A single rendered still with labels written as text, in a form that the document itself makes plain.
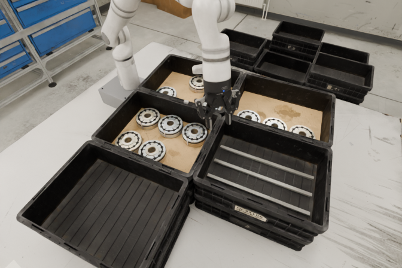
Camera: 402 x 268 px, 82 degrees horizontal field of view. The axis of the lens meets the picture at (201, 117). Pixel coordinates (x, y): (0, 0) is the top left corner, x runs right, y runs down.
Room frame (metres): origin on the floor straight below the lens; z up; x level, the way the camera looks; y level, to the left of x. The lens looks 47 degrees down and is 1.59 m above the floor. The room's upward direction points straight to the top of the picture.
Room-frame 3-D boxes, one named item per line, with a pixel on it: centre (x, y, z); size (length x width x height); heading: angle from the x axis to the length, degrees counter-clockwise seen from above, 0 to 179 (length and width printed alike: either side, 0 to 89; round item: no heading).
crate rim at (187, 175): (0.56, 0.16, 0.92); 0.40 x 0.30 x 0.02; 67
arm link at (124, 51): (0.97, 0.37, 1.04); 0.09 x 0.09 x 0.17; 50
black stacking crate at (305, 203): (0.40, -0.21, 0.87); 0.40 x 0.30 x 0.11; 67
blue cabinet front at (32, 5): (2.27, 1.38, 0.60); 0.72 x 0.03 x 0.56; 151
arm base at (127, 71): (0.96, 0.37, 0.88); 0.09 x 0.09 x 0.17; 64
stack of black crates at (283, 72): (1.59, -0.67, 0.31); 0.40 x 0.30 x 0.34; 61
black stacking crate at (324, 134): (0.68, -0.33, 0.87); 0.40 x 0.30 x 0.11; 67
